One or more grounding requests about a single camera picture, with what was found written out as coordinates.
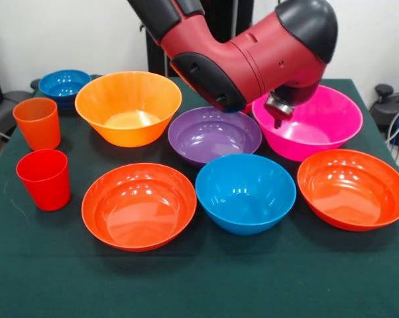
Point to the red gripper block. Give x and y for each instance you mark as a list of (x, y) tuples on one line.
[(281, 116)]

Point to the small crimson plastic bowl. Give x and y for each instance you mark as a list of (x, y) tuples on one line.
[(248, 110)]

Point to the large magenta plastic bowl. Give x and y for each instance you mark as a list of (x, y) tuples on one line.
[(319, 145)]

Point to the purple plastic bowl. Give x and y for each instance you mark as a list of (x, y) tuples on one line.
[(212, 139)]

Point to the red-orange plastic bowl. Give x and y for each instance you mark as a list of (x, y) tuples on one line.
[(136, 208), (352, 192)]

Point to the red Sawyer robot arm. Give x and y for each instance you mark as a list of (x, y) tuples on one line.
[(252, 63)]

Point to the light blue plastic bowl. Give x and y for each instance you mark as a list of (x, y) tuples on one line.
[(242, 192)]

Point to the large orange plastic bowl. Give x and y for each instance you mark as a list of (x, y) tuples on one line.
[(126, 99)]

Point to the dark green tablecloth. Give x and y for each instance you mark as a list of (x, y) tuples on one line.
[(199, 281)]

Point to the small dark blue bowl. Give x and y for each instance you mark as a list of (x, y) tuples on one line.
[(63, 86)]

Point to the red plastic cup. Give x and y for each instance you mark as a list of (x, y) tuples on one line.
[(45, 185)]

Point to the orange plastic cup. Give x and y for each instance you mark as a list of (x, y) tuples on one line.
[(37, 129)]

